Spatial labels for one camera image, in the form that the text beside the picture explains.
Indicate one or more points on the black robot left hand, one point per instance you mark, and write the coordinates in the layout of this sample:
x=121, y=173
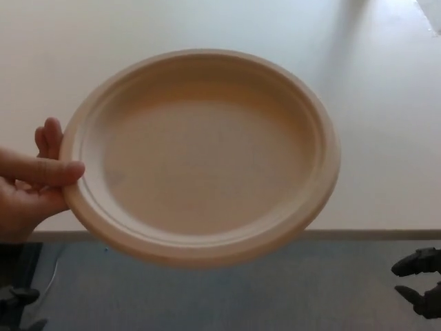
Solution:
x=12, y=310

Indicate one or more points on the beige round paper plate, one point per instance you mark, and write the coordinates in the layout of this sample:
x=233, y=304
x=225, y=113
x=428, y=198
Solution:
x=206, y=165

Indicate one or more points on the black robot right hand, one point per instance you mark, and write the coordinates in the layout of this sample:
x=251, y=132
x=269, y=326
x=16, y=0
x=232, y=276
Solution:
x=432, y=303

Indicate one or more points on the person's bare hand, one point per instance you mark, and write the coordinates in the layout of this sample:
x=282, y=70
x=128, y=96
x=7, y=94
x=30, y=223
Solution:
x=24, y=193

